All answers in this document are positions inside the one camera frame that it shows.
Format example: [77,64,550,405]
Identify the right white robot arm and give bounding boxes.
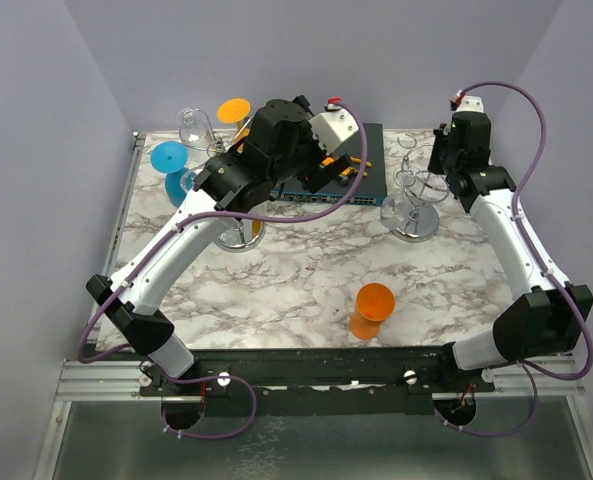
[429,110,593,392]

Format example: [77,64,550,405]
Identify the chrome glass rack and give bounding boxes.
[389,132,449,243]
[197,110,265,253]

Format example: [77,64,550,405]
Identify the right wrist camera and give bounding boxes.
[450,90,485,113]

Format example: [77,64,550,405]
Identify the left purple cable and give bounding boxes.
[77,97,370,440]

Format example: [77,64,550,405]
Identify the dark blue network switch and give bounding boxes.
[271,123,387,206]

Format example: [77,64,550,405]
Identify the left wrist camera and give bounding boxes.
[309,97,359,156]

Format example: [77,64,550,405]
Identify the yellow plastic wine glass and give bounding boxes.
[217,98,263,245]

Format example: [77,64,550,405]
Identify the orange plastic goblet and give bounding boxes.
[350,283,396,341]

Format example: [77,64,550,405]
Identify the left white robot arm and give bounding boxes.
[86,96,368,395]

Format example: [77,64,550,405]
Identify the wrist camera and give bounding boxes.
[309,97,359,156]
[450,90,485,113]

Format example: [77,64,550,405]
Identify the aluminium frame rail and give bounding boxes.
[55,356,585,402]

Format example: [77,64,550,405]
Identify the purple cable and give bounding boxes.
[445,80,593,437]
[77,97,370,440]

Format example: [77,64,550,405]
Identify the orange handled pliers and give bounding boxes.
[347,157,372,177]

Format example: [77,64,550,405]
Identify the clear wine glass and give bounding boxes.
[177,108,214,164]

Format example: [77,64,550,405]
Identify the black mounting rail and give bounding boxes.
[140,346,494,426]

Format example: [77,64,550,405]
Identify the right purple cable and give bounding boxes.
[445,80,593,437]

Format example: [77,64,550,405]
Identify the ribbed clear glass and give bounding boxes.
[180,168,202,193]
[380,170,416,237]

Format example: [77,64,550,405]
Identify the blue plastic goblet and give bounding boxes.
[150,141,190,207]

